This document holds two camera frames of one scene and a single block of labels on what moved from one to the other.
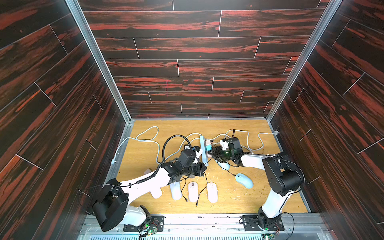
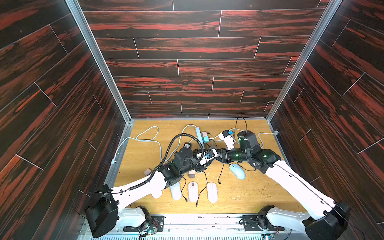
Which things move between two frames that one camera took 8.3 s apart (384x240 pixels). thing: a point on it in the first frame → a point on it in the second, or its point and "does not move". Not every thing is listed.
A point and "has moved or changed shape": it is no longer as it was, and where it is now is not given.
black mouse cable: x=181 y=191 does not move
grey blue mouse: x=244 y=180 → x=237 y=171
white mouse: x=176 y=190 does not move
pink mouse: x=212 y=191 does not move
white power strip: x=203 y=150 has moved or changed shape
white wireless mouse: x=155 y=191 does not move
